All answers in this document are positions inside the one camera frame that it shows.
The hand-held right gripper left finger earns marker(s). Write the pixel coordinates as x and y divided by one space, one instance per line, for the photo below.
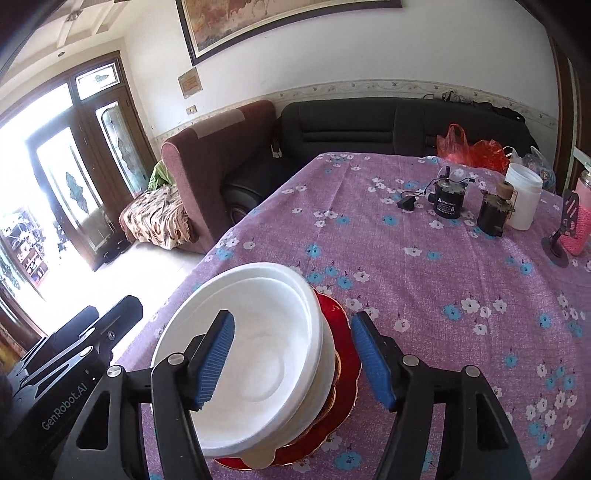
214 360

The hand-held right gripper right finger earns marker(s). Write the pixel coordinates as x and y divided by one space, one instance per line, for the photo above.
371 362

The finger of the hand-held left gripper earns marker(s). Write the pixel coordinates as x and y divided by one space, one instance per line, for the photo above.
76 321
120 314

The red plate with gold rim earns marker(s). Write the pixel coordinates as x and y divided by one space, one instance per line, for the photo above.
348 369

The white disposable bowl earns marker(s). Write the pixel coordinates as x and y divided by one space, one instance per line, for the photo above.
328 369
263 360

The pair of black shoes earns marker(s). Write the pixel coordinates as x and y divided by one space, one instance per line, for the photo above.
117 251

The purple floral tablecloth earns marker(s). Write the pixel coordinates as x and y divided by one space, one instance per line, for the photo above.
415 277

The brown patterned blanket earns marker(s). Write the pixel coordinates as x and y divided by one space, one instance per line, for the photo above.
157 217

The green cloth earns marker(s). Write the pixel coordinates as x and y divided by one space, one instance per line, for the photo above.
159 175

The wooden glass door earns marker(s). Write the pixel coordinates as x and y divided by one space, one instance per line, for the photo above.
92 161

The black power adapter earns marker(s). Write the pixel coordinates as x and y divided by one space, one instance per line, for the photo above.
407 202

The brown armchair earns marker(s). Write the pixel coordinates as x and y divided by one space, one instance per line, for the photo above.
212 175

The black cylindrical motor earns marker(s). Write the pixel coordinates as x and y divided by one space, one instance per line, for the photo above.
448 198

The dark bottle with cork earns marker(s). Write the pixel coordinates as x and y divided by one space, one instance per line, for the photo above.
491 214

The white plastic jar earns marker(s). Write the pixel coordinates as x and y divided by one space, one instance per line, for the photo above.
521 198

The black sofa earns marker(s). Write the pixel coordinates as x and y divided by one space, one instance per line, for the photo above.
351 129

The red plastic bag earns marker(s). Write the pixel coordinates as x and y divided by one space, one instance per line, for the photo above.
480 154

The black metal phone stand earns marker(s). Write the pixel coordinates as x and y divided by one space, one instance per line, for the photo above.
569 217

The bottle with pink knit sleeve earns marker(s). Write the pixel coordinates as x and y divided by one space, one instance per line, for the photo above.
582 217

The clear plastic bag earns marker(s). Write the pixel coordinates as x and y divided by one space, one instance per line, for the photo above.
540 164

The dark clothing pile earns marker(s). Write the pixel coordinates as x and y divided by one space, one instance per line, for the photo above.
480 106

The large framed painting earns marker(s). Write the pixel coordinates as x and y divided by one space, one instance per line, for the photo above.
277 23

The wall switch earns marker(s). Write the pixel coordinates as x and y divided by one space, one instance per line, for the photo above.
191 110

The small framed wall plaque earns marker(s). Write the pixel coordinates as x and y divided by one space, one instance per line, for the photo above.
190 83

